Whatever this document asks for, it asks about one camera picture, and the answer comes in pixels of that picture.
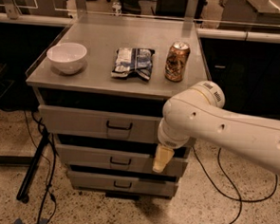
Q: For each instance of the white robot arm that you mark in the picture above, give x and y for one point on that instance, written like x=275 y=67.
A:
x=198 y=113

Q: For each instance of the grey middle drawer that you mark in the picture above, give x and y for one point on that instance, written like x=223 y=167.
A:
x=105 y=159

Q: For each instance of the grey top drawer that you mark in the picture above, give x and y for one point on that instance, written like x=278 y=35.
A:
x=99 y=124

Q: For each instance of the orange soda can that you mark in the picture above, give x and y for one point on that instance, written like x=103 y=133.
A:
x=176 y=61

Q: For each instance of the grey bottom drawer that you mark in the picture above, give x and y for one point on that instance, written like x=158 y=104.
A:
x=131 y=185

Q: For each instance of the white ceramic bowl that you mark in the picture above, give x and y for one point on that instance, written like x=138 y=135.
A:
x=67 y=57

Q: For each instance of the blue white snack bag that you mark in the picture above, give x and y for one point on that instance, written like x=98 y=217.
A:
x=133 y=62

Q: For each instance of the black stand leg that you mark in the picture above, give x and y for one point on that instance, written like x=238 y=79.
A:
x=22 y=194

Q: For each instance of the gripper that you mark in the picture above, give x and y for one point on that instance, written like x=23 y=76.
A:
x=172 y=142

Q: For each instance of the grey drawer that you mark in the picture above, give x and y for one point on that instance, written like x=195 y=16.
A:
x=99 y=124
x=131 y=185
x=105 y=159

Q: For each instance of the white horizontal rail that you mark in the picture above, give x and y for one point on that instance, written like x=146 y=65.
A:
x=202 y=32

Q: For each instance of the grey drawer cabinet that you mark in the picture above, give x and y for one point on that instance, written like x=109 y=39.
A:
x=93 y=88

